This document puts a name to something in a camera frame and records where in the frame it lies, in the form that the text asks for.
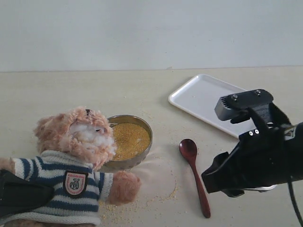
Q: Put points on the dark red wooden spoon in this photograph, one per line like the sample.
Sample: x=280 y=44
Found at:
x=188 y=150

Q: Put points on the white rectangular plastic tray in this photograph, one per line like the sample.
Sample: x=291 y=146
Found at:
x=199 y=96

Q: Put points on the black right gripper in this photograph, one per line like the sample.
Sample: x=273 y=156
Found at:
x=258 y=161

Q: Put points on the spilled yellow millet pile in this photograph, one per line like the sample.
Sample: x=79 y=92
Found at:
x=105 y=206

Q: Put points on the yellow millet in bowl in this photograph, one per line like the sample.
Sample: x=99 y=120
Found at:
x=131 y=140

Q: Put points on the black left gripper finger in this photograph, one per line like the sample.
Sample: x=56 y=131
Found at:
x=18 y=195

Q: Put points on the plush teddy bear striped sweater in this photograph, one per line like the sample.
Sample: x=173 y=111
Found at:
x=72 y=147

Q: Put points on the steel bowl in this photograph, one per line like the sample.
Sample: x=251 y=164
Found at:
x=128 y=164

